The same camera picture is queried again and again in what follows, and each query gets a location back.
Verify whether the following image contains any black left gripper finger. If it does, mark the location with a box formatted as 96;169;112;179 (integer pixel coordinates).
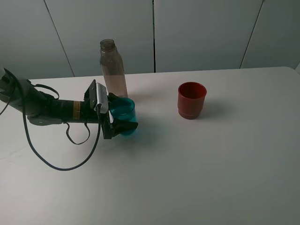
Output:
110;119;138;137
107;93;123;105

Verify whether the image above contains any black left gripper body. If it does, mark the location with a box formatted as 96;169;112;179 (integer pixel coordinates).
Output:
83;80;112;139

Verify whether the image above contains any teal transparent plastic cup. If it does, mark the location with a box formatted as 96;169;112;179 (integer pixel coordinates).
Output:
108;97;137;130

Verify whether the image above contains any brown transparent water bottle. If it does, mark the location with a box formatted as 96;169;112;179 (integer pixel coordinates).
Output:
100;39;128;98

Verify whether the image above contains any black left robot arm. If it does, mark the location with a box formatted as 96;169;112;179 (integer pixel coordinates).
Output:
0;69;127;139

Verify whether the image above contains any red plastic cup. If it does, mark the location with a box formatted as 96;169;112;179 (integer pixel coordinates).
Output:
177;82;207;120

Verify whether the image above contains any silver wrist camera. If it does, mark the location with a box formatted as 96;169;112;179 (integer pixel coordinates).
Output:
94;82;109;114

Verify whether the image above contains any black camera cable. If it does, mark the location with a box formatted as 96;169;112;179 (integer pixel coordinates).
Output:
0;69;102;171

